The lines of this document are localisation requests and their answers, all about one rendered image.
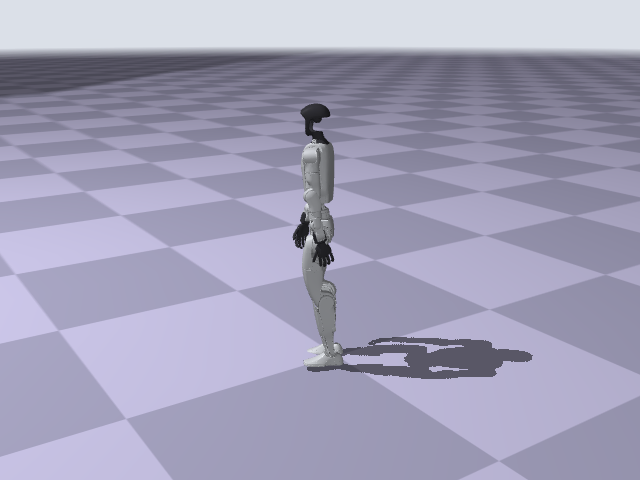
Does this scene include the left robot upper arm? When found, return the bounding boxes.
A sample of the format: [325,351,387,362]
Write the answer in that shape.
[302,147,321,202]

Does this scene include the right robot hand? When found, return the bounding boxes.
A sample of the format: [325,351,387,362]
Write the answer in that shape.
[293,212,310,249]

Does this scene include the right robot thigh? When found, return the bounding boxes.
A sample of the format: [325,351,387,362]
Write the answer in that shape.
[321,239,336,296]

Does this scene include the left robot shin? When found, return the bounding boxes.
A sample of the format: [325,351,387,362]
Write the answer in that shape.
[312,295,336,357]

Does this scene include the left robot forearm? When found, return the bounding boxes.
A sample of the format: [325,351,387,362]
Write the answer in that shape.
[306,191,325,241]

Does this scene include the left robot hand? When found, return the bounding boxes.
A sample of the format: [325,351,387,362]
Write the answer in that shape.
[312,231,334,267]

